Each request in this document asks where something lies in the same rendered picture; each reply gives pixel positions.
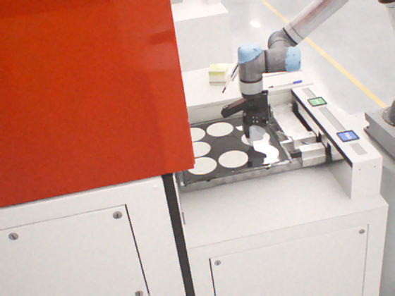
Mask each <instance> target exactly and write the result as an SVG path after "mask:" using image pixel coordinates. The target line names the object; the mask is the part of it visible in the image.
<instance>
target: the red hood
mask: <svg viewBox="0 0 395 296"><path fill-rule="evenodd" d="M194 164H195V156H194V152H193V139H192V135H191V129H190V121H189V117H188V108H187V104H186V96H185V90H184V86H183V77H182V72H181V65H180V59H179V55H178V47H177V41H176V29H175V24H174V16H173V11H172V6H171V0H0V207H1V206H10V205H14V204H20V203H24V202H31V201H35V200H38V199H44V198H48V197H54V196H57V195H64V194H68V193H72V192H77V191H81V190H91V189H95V188H98V187H105V186H108V185H115V184H119V183H124V182H128V181H132V180H139V179H142V178H148V177H152V176H156V175H162V174H166V173H177V172H181V171H187V170H191V169H194Z"/></svg>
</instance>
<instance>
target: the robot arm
mask: <svg viewBox="0 0 395 296"><path fill-rule="evenodd" d="M349 1H350V0H314V1H312V2H311V3H310V4H309V5H308V6H306V7H305V8H304V9H303V10H302V11H301V12H300V13H299V14H298V15H297V16H296V17H295V18H293V19H292V20H291V21H290V22H288V23H287V24H286V25H285V26H284V27H283V28H281V29H280V30H277V31H274V32H273V33H272V34H271V35H270V36H269V37H268V41H267V48H268V50H262V48H261V46H260V45H259V44H258V43H246V44H243V45H241V46H240V47H239V48H238V51H237V52H238V60H237V62H238V70H239V78H240V88H241V96H242V97H243V98H242V99H239V100H238V101H235V102H234V103H231V104H227V105H226V106H224V107H223V108H222V110H221V115H222V116H223V117H224V118H227V117H229V116H231V115H234V114H235V113H238V112H239V111H243V125H244V133H245V138H246V140H247V141H248V143H249V144H250V146H253V141H257V140H262V139H263V135H264V134H265V129H263V128H261V127H267V121H269V118H271V108H270V104H268V100H267V95H268V94H269V91H268V90H264V89H263V82H262V74H264V73H281V72H291V71H295V70H300V49H299V48H298V47H296V45H298V44H299V43H300V42H302V41H303V40H304V39H305V38H306V37H307V36H308V35H310V34H312V33H313V32H314V30H316V29H317V28H318V27H319V26H320V25H321V24H323V22H325V21H326V20H327V19H328V18H331V16H332V15H334V14H335V13H336V12H337V11H338V10H339V9H340V8H341V7H343V6H344V5H345V4H346V3H348V2H349ZM378 2H379V3H380V4H382V5H385V6H386V9H387V13H388V15H389V19H390V21H391V25H392V27H393V30H394V34H395V0H378ZM388 117H389V119H390V120H391V121H393V122H395V99H394V101H393V103H392V105H391V106H390V108H389V113H388Z"/></svg>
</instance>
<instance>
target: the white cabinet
mask: <svg viewBox="0 0 395 296"><path fill-rule="evenodd" d="M387 212H388V207H387V206H386V207H382V208H379V209H373V210H369V211H364V212H360V213H356V214H351V215H347V216H342V217H338V218H332V219H329V220H325V221H319V222H315V223H306V224H303V225H299V226H294V227H290V228H284V229H280V230H275V231H271V232H268V233H262V234H259V235H252V236H249V237H245V238H239V239H236V240H229V241H223V242H218V243H214V244H210V245H205V246H201V247H195V248H192V249H188V251H189V255H190V262H191V266H192V270H193V280H194V285H195V291H196V295H197V296H379V286H380V279H381V273H382V255H383V249H384V236H385V230H386V223H387Z"/></svg>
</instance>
